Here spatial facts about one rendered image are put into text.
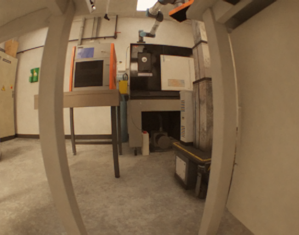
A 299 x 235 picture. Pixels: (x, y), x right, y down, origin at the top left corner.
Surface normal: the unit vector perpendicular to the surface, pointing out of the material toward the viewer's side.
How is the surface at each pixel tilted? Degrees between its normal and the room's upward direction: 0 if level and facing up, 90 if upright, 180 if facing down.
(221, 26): 90
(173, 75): 90
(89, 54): 90
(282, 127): 90
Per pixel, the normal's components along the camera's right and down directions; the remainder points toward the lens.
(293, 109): -0.99, 0.03
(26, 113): 0.15, 0.04
